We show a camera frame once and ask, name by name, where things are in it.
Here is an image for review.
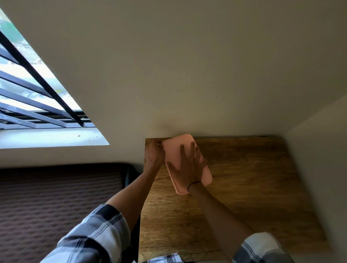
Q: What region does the brown patterned mattress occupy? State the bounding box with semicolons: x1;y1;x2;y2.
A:
0;162;130;263

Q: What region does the person's left forearm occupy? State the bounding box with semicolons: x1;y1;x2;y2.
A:
105;165;163;233

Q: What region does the person's right hand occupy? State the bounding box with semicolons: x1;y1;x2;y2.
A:
166;141;208;192

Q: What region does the person's left hand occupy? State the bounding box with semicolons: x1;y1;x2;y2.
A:
144;139;166;172

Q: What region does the black bed frame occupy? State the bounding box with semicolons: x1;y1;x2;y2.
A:
123;163;143;263

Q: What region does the white window sill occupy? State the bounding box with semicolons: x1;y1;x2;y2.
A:
0;127;110;149

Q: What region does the pink lid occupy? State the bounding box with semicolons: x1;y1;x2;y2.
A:
162;134;213;196

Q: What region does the black window grille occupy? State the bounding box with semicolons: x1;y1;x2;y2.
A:
0;30;97;130

